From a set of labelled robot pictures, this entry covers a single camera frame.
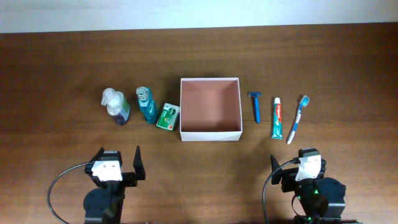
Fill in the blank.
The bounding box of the blue white toothbrush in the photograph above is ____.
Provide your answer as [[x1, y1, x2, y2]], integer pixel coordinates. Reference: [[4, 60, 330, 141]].
[[287, 95, 310, 144]]

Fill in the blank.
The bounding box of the teal mouthwash bottle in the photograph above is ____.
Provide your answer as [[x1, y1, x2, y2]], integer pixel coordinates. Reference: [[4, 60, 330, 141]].
[[136, 86, 157, 124]]

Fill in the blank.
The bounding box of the green soap bar box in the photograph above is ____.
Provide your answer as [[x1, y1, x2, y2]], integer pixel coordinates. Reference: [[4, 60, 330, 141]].
[[156, 103, 180, 131]]

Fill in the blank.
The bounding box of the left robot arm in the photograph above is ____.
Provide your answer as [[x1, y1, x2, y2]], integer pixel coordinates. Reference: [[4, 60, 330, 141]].
[[83, 147, 146, 224]]

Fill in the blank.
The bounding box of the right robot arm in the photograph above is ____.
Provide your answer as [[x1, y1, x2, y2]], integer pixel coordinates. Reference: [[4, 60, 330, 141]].
[[267, 148, 346, 224]]

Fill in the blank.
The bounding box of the white cardboard box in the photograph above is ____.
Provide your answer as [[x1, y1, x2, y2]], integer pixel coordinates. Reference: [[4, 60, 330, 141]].
[[180, 78, 243, 141]]

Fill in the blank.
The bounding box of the blue disposable razor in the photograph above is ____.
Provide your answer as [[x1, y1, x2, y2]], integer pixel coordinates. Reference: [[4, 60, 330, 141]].
[[248, 91, 262, 123]]

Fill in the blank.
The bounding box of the toothpaste tube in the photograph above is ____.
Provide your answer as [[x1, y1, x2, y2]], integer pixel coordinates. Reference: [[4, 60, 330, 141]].
[[272, 97, 283, 139]]

